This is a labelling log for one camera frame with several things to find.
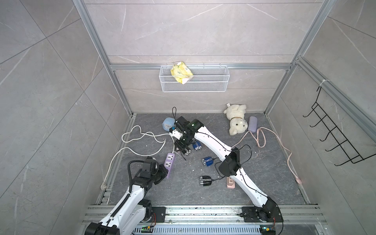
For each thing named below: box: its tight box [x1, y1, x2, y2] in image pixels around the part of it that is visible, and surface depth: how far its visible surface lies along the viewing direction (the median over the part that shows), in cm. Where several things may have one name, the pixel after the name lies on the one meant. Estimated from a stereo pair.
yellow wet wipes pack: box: [170, 61, 194, 85], surface depth 89 cm
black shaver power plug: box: [199, 175, 212, 187], surface depth 85 cm
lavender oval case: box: [247, 116, 258, 133], surface depth 113 cm
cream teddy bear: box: [223, 102, 248, 136], surface depth 109 cm
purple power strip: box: [163, 152, 175, 179], surface depth 92 cm
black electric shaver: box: [181, 147, 192, 156], surface depth 97 cm
